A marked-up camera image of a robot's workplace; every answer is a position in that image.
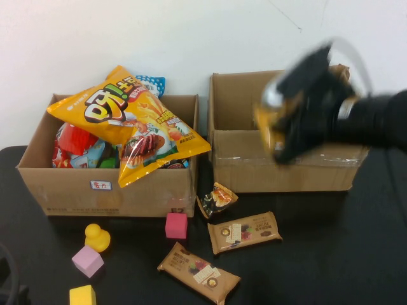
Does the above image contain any light blue snack bag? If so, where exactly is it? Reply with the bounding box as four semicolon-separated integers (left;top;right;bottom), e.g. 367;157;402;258
70;139;107;168

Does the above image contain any green snack bag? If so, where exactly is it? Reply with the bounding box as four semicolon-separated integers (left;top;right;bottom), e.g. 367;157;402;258
97;144;121;169

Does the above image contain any brown biscuit packet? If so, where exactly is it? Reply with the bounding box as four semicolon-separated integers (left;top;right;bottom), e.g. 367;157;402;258
207;211;283;255
157;241;242;305

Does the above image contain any yellow rubber duck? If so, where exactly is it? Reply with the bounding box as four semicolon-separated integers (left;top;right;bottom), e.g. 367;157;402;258
84;223;112;254

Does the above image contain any pink foam cube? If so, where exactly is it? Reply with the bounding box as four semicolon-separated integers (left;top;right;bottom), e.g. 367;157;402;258
71;245;105;278

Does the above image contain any grey right arm cable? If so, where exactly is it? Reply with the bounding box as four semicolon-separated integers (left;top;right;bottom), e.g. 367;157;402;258
329;36;373;96

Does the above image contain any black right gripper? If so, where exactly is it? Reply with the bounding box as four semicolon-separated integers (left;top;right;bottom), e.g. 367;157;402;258
272;71;355;166

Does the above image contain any dark snack bag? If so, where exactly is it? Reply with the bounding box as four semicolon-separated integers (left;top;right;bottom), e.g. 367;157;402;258
157;157;191;170

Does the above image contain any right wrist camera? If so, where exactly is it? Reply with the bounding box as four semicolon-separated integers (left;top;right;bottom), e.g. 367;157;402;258
263;44;335;111

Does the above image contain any large yellow chips bag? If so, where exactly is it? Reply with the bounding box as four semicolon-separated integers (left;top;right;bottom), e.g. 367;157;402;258
46;65;212;188

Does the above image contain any black pastry snack packet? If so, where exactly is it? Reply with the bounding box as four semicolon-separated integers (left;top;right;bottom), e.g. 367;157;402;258
196;182;239;220

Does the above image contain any long black left arm cable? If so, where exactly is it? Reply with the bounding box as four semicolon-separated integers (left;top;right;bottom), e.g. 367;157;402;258
0;243;19;296

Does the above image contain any cardboard box with chips label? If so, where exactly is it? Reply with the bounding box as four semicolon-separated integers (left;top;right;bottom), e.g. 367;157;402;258
17;93;200;219

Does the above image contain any large cardboard box, biscuit label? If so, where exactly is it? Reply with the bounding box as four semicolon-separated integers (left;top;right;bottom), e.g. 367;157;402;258
208;64;370;194

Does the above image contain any yellow snack packet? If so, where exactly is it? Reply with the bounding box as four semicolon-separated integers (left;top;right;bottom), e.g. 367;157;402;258
253;103;289;155

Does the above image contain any magenta foam cube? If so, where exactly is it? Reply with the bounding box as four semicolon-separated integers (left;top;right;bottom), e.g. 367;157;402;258
165;212;189;239

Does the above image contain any blue white dotted snack bag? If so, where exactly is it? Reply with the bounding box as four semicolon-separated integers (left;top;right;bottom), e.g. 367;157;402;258
135;75;167;98

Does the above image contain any red crinkled snack bag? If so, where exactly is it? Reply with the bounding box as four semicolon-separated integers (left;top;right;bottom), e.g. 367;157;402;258
58;123;100;156

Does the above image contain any white label on chips box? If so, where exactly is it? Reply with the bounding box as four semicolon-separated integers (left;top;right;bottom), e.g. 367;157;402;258
90;180;113;191

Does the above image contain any yellow foam cube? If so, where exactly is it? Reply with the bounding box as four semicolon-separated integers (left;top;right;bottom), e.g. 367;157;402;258
69;284;97;305

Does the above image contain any red white snack bag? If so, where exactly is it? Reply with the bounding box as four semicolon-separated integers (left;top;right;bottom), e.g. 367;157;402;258
52;139;74;168

